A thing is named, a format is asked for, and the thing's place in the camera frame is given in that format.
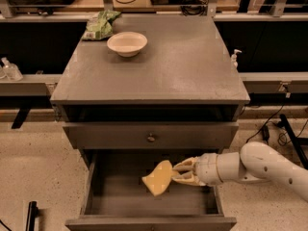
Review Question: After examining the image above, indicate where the clear sanitizer bottle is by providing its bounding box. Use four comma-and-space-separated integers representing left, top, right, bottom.
1, 57, 23, 81

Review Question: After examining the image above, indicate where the green chip bag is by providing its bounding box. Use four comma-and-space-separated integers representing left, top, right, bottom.
82, 10, 121, 40

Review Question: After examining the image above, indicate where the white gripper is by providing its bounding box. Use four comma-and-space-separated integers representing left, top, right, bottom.
172, 152, 241, 187

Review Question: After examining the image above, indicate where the yellow sponge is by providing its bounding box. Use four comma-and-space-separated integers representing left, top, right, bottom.
141, 160, 177, 196

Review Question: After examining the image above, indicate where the black metal stand leg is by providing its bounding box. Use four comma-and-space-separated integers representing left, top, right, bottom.
279, 114, 308, 169

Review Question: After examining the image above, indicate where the black object on floor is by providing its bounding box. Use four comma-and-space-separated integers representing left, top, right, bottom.
25, 201, 39, 231

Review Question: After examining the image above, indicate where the grey wooden cabinet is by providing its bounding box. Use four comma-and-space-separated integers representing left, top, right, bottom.
50, 13, 251, 231

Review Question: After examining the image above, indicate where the open grey middle drawer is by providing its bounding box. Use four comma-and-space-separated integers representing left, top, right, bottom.
65, 149, 236, 231

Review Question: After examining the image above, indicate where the white bowl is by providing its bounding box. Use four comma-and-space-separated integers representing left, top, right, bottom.
107, 32, 147, 57

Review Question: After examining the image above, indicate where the black power cable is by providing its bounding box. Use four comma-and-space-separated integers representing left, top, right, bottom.
244, 84, 308, 147

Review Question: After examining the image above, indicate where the grey top drawer with knob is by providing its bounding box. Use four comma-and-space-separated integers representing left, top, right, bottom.
64, 122, 239, 149

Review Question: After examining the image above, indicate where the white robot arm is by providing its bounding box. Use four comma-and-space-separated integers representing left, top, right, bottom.
172, 141, 308, 201

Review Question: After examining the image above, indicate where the white pump bottle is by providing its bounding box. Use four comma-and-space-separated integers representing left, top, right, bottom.
231, 49, 243, 68

